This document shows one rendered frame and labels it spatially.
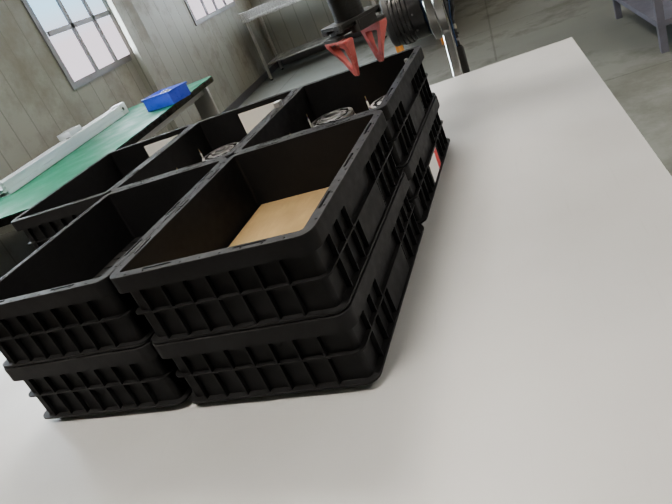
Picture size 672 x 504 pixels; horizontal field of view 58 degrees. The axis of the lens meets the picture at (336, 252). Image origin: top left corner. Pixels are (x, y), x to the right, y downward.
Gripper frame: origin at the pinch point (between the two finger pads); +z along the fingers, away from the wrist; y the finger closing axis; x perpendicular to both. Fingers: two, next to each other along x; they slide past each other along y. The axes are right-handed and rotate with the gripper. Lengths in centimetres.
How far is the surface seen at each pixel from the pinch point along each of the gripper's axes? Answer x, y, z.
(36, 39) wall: 401, 21, -42
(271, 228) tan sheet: -9.9, -35.9, 12.4
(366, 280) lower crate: -37, -38, 14
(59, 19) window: 422, 47, -48
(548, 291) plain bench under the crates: -49, -20, 26
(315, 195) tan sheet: -8.3, -25.4, 12.7
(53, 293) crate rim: -12, -68, 2
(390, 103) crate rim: -15.8, -9.5, 3.7
